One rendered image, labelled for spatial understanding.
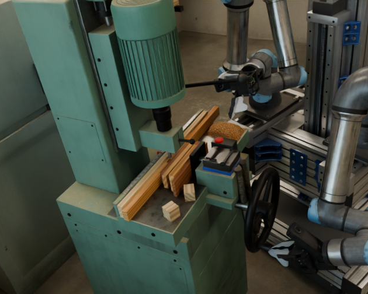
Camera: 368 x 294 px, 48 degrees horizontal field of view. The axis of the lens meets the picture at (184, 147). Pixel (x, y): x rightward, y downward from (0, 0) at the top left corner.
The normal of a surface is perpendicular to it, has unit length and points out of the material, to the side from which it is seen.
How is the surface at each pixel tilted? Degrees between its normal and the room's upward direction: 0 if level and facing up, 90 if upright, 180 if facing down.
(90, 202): 0
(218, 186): 90
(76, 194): 0
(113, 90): 90
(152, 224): 0
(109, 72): 90
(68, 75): 90
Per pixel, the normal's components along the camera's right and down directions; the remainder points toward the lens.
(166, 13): 0.76, 0.29
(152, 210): -0.13, -0.81
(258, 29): -0.55, 0.54
